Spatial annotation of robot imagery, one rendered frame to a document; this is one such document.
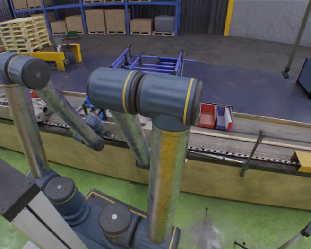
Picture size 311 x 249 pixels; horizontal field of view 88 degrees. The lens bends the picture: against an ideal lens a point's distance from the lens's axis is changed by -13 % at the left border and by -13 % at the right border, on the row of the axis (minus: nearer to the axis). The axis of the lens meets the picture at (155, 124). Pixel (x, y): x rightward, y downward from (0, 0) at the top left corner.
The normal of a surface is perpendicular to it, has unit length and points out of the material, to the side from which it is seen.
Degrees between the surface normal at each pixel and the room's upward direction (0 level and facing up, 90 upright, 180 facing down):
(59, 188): 0
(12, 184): 0
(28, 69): 85
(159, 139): 81
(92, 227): 0
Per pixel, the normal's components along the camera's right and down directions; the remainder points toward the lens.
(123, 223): 0.09, -0.74
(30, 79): 0.80, 0.38
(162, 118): -0.46, 0.41
